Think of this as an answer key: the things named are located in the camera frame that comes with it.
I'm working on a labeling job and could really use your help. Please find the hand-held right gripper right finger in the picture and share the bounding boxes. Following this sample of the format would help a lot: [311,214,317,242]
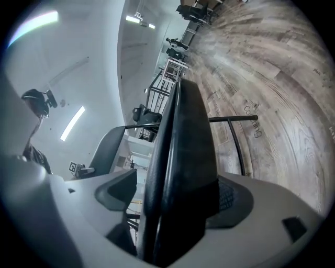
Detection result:
[167,172,325,268]

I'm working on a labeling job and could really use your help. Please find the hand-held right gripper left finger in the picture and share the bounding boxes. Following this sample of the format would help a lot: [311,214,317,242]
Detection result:
[64,169,138,256]

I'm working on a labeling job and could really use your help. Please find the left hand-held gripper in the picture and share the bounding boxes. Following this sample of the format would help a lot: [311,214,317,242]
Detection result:
[68,162,95,181]

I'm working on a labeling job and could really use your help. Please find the long ceiling light panel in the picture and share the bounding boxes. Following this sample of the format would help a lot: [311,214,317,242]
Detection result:
[7,10,59,49]
[60,105,86,142]

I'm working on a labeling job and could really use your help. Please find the person's dark clothing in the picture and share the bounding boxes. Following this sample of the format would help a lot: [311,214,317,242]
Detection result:
[23,145,52,175]

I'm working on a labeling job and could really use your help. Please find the person's head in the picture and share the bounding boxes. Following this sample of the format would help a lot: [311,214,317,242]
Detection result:
[21,88,50,147]

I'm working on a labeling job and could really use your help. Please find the black metal railing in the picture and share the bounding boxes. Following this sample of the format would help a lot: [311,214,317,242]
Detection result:
[144,66,181,142]

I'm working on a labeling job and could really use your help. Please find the wooden top desk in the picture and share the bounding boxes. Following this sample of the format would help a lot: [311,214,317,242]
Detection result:
[161,58,189,82]

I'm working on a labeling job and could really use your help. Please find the black head-worn camera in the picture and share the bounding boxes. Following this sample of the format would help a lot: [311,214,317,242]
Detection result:
[44,90,59,109]

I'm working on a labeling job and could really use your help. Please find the white frame desk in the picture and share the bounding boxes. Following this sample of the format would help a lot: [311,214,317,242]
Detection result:
[182,27,197,47]

